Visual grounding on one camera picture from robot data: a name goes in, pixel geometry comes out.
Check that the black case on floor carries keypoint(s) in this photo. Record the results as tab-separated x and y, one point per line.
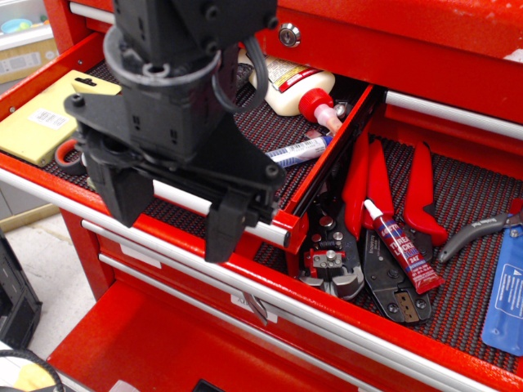
20	306

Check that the red black tape roll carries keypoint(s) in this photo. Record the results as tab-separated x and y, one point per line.
69	160

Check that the white wood glue bottle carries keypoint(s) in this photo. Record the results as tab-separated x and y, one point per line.
300	89

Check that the blue plastic pouch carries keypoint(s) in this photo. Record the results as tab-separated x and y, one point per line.
503	321

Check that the blue white glue tube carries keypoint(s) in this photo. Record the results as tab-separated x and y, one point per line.
301	152

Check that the red threadlocker tube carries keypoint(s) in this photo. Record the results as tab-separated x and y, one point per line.
402	249

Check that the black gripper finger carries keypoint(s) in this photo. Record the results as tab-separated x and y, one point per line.
226	223
113	169

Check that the lower open red drawer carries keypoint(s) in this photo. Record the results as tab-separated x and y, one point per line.
477	173

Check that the silver cabinet lock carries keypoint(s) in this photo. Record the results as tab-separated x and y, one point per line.
289	35

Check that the grey handled cutters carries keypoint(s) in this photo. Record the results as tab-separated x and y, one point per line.
475	230

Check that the red handled wire stripper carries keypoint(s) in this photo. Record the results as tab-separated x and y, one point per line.
330	256

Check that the open red drawer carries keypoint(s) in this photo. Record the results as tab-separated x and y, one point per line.
477	173
262	127

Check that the cardboard box in background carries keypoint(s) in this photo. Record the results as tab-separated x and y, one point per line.
19	62

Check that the yellow flat box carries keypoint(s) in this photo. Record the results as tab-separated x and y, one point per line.
35	130

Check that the upper open red drawer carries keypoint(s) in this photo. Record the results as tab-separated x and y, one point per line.
262	127

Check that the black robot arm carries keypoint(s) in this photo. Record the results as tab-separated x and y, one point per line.
191	30

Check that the red metal tool cabinet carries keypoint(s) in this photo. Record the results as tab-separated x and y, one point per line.
448	73

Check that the small silver metal part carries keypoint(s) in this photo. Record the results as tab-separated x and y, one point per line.
340	109

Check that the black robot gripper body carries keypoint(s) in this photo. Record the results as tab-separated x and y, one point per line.
179	117

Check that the red handled crimping pliers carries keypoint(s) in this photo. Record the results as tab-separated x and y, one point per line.
399	285

